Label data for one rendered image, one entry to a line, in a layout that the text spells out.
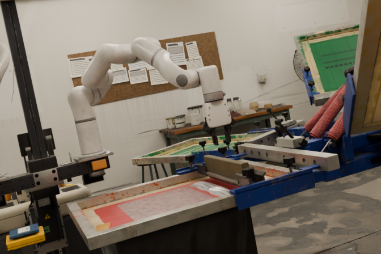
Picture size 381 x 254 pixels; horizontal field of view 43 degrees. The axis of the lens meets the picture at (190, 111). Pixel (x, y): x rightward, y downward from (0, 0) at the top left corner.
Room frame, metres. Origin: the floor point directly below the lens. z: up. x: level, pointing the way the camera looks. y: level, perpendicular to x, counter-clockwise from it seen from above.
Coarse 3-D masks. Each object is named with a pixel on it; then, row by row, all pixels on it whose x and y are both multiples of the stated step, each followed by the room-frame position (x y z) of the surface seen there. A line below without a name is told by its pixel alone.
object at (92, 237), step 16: (240, 160) 2.11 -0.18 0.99; (176, 176) 2.04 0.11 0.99; (192, 176) 2.06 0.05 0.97; (272, 176) 1.83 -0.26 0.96; (112, 192) 1.95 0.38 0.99; (128, 192) 1.96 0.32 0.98; (144, 192) 1.99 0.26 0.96; (80, 208) 1.77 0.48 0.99; (192, 208) 1.48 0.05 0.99; (208, 208) 1.50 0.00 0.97; (224, 208) 1.51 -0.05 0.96; (80, 224) 1.54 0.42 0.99; (128, 224) 1.43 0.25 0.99; (144, 224) 1.42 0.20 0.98; (160, 224) 1.44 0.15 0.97; (176, 224) 1.46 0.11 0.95; (96, 240) 1.37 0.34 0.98; (112, 240) 1.39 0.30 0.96
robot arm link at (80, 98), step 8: (72, 88) 2.11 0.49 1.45; (80, 88) 2.11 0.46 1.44; (88, 88) 2.14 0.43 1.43; (96, 88) 2.19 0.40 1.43; (72, 96) 2.09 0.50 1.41; (80, 96) 2.09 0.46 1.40; (88, 96) 2.12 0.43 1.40; (96, 96) 2.17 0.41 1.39; (72, 104) 2.10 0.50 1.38; (80, 104) 2.09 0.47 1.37; (88, 104) 2.11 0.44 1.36; (80, 112) 2.10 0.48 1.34; (88, 112) 2.11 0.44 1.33; (80, 120) 2.10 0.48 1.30; (88, 120) 2.10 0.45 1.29
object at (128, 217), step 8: (208, 192) 1.78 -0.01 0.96; (176, 200) 1.75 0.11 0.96; (184, 200) 1.73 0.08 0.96; (192, 200) 1.71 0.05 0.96; (200, 200) 1.69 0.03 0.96; (152, 208) 1.70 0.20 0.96; (160, 208) 1.68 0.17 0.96; (168, 208) 1.66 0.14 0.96; (176, 208) 1.64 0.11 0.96; (120, 216) 1.68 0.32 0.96; (128, 216) 1.66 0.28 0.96; (136, 216) 1.64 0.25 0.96; (144, 216) 1.62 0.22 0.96; (112, 224) 1.59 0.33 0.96; (120, 224) 1.58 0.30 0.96
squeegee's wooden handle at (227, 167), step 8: (208, 160) 1.96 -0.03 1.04; (216, 160) 1.88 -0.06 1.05; (224, 160) 1.81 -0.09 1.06; (232, 160) 1.76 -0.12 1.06; (208, 168) 1.98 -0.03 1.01; (216, 168) 1.89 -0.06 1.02; (224, 168) 1.82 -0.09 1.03; (232, 168) 1.75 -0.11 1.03; (240, 168) 1.68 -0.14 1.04; (232, 176) 1.76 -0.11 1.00
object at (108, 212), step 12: (204, 180) 2.01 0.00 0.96; (216, 180) 1.96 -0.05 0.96; (156, 192) 1.95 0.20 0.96; (168, 192) 1.91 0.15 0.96; (180, 192) 1.87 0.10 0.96; (192, 192) 1.83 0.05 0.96; (120, 204) 1.86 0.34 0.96; (132, 204) 1.82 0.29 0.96; (144, 204) 1.79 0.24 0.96; (156, 204) 1.75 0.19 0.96; (108, 216) 1.71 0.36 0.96
